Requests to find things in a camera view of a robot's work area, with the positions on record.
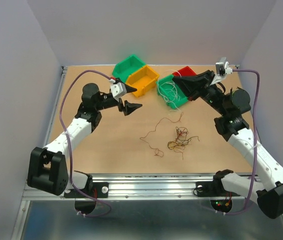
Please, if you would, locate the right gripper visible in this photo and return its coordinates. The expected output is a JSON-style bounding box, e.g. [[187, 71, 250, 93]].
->
[[173, 69, 229, 116]]

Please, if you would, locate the white wire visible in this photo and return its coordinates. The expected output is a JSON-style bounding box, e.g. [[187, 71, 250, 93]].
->
[[157, 68, 184, 113]]

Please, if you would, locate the red wire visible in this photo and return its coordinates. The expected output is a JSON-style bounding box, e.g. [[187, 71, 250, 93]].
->
[[139, 111, 184, 158]]

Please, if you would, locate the brown wire bundle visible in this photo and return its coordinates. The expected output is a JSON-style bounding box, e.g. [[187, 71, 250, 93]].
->
[[167, 126, 200, 161]]

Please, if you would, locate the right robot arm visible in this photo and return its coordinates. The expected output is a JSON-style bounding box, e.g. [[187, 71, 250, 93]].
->
[[172, 70, 283, 219]]

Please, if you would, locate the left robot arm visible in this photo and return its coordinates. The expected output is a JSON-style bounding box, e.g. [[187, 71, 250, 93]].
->
[[27, 82, 142, 196]]

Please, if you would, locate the red bin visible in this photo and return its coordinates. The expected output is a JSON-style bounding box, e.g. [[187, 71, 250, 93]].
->
[[172, 66, 197, 77]]

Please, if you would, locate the yellow bin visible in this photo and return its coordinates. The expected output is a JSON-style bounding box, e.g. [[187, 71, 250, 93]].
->
[[125, 65, 159, 98]]

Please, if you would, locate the far green bin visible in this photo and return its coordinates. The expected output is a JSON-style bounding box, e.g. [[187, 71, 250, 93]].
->
[[112, 54, 146, 83]]

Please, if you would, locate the green bin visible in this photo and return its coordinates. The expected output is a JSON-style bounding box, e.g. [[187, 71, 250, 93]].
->
[[156, 74, 188, 111], [112, 54, 146, 83]]

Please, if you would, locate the near green bin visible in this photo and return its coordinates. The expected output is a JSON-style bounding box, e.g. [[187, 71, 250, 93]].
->
[[156, 74, 188, 111]]

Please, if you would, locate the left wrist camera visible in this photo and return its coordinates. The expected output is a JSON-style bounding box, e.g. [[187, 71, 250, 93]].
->
[[110, 82, 127, 99]]

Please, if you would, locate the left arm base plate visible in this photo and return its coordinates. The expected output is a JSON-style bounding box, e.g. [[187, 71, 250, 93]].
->
[[63, 181, 109, 199]]

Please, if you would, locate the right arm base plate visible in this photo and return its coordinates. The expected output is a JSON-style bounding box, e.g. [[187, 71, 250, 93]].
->
[[193, 181, 230, 197]]

